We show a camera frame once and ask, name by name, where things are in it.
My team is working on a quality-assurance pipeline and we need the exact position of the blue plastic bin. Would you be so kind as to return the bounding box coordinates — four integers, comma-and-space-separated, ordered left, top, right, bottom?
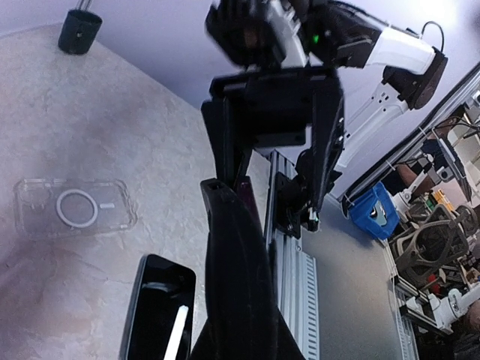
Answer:
349, 182, 400, 240

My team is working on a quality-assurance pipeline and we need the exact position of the right aluminium frame post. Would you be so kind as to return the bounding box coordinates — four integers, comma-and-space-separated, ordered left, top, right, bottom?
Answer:
75, 0, 93, 11

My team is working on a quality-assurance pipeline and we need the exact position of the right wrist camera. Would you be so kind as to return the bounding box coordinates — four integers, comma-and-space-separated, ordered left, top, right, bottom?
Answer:
205, 1, 310, 69

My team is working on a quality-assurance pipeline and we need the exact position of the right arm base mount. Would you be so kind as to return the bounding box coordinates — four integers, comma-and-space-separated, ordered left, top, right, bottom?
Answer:
274, 149, 342, 239

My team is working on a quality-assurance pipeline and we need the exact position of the front aluminium rail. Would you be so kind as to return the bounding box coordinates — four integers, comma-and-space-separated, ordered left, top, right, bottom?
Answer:
264, 151, 320, 359

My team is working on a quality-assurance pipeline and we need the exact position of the teal-edged smartphone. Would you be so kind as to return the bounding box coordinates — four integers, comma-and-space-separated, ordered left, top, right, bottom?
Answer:
118, 254, 197, 359

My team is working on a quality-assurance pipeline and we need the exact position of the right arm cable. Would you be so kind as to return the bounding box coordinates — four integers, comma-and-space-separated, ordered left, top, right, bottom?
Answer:
419, 20, 447, 57

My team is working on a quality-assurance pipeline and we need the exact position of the dark green cup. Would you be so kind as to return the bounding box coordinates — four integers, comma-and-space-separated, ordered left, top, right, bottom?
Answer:
58, 9, 103, 56

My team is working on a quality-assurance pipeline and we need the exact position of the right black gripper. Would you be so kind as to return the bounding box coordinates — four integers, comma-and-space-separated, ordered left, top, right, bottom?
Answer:
201, 67, 344, 210

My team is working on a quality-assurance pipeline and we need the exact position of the clear magsafe case right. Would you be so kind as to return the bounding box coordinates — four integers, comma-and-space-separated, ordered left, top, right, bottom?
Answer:
13, 178, 137, 240

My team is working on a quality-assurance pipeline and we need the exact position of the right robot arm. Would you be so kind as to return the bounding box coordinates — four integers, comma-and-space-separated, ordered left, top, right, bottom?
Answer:
201, 1, 448, 212

